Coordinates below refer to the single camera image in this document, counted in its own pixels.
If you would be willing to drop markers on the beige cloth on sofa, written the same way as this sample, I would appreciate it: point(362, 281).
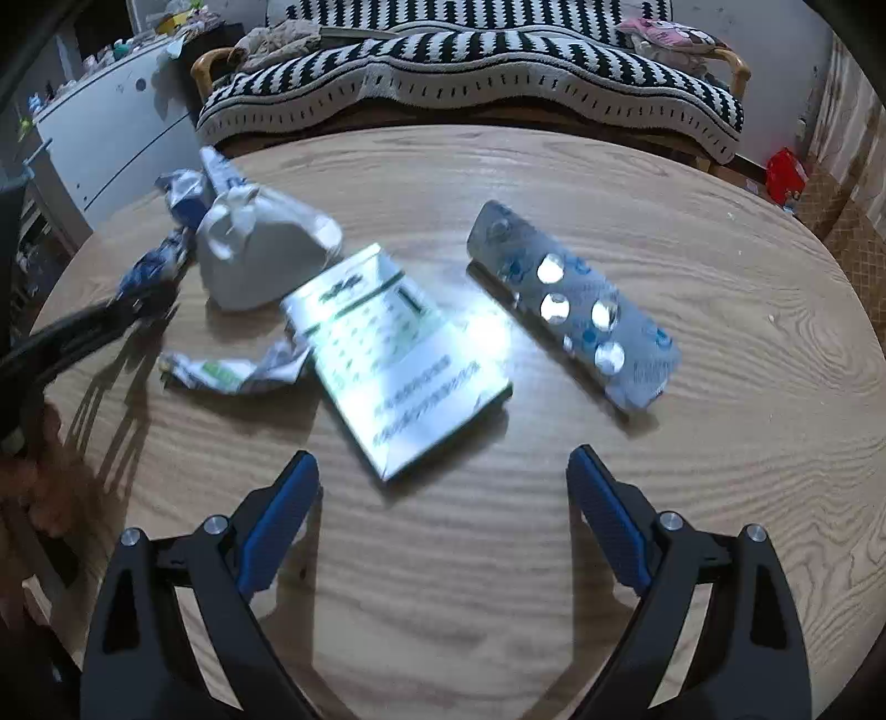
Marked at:
point(277, 38)

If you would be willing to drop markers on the crumpled white paper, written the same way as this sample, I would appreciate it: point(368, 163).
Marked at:
point(171, 50)

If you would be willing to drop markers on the crumpled green-white wrapper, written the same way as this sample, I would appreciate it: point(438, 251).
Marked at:
point(221, 374)

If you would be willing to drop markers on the white cabinet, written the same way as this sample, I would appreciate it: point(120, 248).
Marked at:
point(118, 131)

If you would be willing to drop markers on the pink plush cushion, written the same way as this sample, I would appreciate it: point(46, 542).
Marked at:
point(664, 34)

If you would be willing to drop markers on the person's left hand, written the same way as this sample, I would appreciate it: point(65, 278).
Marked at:
point(48, 478)

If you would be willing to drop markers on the crumpled white-blue wrapper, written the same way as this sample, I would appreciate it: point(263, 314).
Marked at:
point(187, 194)

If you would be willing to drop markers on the sofa with black-white blanket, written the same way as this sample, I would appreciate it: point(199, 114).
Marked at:
point(450, 62)

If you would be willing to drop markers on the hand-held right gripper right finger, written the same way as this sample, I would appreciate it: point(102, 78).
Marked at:
point(616, 533)

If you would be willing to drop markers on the blue-white wrapper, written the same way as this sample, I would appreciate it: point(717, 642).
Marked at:
point(156, 263)

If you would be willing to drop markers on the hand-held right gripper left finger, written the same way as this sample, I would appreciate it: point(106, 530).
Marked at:
point(277, 526)

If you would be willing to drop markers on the beige patterned curtain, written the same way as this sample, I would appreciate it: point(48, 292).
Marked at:
point(851, 138)

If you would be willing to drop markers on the dark cabinet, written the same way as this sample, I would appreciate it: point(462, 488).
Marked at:
point(221, 38)

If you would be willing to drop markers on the silver pill blister pack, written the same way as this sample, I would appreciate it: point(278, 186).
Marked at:
point(588, 332)

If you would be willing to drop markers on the crumpled white bag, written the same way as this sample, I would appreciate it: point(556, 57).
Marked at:
point(263, 256)

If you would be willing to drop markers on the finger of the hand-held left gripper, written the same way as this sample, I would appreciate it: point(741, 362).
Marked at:
point(104, 329)

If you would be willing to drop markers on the white green medicine box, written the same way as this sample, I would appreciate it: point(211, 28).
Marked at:
point(401, 374)

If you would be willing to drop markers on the red bag on floor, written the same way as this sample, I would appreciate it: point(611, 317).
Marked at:
point(785, 176)

